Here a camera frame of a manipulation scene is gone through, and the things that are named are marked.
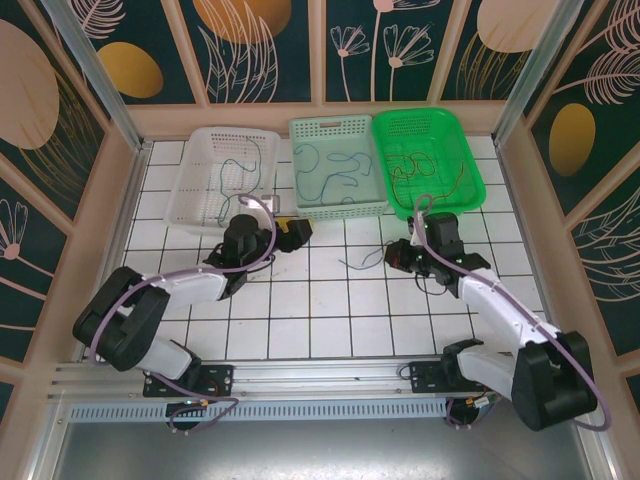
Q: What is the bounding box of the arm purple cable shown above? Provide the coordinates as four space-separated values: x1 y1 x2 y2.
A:
89 194 278 436
414 194 615 431

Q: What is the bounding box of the slotted grey cable duct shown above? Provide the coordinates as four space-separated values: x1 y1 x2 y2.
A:
67 399 450 424

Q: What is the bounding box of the aluminium frame post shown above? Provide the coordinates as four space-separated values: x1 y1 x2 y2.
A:
490 0 586 149
39 0 151 156

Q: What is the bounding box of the mint plastic basket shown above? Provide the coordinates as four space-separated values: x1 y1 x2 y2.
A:
288 113 389 224

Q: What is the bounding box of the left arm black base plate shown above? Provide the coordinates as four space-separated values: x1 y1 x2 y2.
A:
143 363 235 399

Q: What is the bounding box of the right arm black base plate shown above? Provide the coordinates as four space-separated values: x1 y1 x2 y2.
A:
408 359 451 396

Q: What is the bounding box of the red black power wire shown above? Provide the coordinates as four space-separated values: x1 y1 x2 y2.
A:
197 377 222 407
464 380 501 407

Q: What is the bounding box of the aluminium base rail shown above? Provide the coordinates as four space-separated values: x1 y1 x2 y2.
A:
47 355 594 405

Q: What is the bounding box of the aluminium side rail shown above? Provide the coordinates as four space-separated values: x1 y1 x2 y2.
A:
74 139 154 364
494 142 591 386

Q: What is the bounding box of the white plastic basket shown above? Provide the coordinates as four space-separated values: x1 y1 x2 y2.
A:
163 125 282 240

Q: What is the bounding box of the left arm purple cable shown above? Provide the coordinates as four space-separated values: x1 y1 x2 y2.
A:
89 194 278 436

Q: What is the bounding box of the thin blue cable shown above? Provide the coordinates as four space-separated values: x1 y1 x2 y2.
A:
292 143 361 206
324 151 375 206

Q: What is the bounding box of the green plastic basket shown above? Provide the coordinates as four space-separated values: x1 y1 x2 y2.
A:
369 107 485 222

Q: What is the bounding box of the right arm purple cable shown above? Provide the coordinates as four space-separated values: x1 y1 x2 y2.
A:
414 194 615 431

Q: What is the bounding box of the thin red cable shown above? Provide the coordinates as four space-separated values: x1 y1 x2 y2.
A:
424 158 474 202
389 149 437 201

